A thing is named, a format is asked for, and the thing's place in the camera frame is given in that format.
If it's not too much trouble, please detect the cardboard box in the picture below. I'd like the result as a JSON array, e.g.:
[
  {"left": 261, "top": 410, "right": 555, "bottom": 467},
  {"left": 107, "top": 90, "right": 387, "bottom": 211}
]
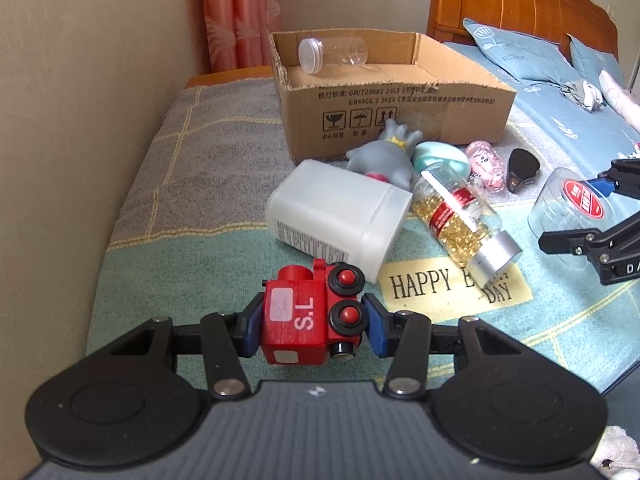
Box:
[{"left": 269, "top": 30, "right": 517, "bottom": 163}]

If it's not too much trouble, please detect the crumpled grey white cloth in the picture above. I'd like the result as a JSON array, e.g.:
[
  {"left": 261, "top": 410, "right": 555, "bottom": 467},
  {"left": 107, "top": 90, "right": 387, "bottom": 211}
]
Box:
[{"left": 559, "top": 80, "right": 608, "bottom": 113}]

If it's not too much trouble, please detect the pink patterned curtain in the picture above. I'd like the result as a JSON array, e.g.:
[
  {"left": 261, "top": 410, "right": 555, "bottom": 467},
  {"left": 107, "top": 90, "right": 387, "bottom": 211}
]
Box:
[{"left": 200, "top": 0, "right": 281, "bottom": 73}]

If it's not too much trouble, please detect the pink cartoon toy bottle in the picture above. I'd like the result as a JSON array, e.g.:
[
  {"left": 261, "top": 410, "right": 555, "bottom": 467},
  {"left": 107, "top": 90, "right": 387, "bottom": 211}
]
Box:
[{"left": 465, "top": 141, "right": 506, "bottom": 193}]

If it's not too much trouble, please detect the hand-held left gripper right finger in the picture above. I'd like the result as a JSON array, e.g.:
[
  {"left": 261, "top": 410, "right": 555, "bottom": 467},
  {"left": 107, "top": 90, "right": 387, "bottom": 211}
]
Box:
[{"left": 361, "top": 292, "right": 521, "bottom": 397}]

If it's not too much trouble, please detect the small blue pillow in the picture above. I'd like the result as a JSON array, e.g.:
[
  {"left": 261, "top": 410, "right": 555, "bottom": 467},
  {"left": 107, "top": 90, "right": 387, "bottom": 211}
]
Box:
[{"left": 567, "top": 34, "right": 626, "bottom": 86}]

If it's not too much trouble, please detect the teal round plastic case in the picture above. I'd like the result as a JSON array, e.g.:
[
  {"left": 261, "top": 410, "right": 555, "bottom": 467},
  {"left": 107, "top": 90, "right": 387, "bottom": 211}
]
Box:
[{"left": 412, "top": 141, "right": 472, "bottom": 178}]

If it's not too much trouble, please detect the pink white cloth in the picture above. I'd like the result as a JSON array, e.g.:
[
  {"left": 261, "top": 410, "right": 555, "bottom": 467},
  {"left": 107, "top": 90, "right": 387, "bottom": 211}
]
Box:
[{"left": 597, "top": 70, "right": 640, "bottom": 131}]

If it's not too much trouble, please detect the white plastic jar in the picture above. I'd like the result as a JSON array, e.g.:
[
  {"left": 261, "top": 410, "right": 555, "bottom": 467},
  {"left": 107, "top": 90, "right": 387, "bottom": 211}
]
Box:
[{"left": 265, "top": 159, "right": 413, "bottom": 283}]

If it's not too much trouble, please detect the clear jar with white lid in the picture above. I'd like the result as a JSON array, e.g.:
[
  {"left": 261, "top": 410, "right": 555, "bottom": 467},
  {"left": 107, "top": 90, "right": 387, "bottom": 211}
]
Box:
[{"left": 298, "top": 35, "right": 368, "bottom": 72}]

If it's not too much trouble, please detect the red wooden toy train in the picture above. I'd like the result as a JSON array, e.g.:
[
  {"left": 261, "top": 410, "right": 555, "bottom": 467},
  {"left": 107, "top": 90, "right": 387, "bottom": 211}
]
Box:
[{"left": 262, "top": 259, "right": 367, "bottom": 366}]

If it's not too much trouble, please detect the grey plush cat toy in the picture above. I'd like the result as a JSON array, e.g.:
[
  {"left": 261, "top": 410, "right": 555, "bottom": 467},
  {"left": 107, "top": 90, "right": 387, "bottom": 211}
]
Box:
[{"left": 346, "top": 119, "right": 425, "bottom": 193}]

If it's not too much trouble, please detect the clear jar with red label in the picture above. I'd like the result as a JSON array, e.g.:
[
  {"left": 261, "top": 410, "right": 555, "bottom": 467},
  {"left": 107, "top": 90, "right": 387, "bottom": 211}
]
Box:
[{"left": 528, "top": 166, "right": 626, "bottom": 251}]

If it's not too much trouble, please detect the gold capsule bottle silver cap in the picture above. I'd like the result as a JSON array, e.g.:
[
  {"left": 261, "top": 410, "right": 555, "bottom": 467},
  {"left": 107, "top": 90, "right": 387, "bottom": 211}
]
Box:
[{"left": 411, "top": 165, "right": 523, "bottom": 281}]

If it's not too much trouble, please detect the wooden bed frame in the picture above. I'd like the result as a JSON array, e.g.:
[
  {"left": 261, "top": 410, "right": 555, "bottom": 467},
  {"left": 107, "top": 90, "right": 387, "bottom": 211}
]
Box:
[{"left": 185, "top": 65, "right": 273, "bottom": 88}]

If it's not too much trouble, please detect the blue printed bedsheet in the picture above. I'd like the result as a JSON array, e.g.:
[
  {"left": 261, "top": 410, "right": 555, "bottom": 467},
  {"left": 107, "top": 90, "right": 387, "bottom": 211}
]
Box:
[{"left": 440, "top": 42, "right": 640, "bottom": 201}]

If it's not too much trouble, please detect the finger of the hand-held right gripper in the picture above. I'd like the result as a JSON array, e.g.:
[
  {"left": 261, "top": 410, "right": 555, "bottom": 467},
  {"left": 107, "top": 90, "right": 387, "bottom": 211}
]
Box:
[
  {"left": 538, "top": 210, "right": 640, "bottom": 261},
  {"left": 586, "top": 158, "right": 640, "bottom": 198}
]

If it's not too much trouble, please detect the checked grey green blanket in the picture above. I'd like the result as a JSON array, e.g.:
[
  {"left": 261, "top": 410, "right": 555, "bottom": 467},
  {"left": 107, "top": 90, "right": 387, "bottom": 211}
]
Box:
[{"left": 85, "top": 82, "right": 640, "bottom": 396}]

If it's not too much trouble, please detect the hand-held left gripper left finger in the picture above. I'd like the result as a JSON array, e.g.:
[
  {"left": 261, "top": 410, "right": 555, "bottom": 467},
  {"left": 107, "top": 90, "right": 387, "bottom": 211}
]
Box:
[{"left": 107, "top": 292, "right": 266, "bottom": 398}]

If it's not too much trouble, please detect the white fluffy fabric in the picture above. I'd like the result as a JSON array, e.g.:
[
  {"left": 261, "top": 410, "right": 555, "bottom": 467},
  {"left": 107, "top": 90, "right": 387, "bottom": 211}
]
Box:
[{"left": 590, "top": 425, "right": 640, "bottom": 480}]

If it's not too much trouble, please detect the large blue pillow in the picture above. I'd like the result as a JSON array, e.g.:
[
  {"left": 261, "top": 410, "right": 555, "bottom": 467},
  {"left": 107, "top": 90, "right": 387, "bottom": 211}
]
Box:
[{"left": 462, "top": 17, "right": 576, "bottom": 86}]

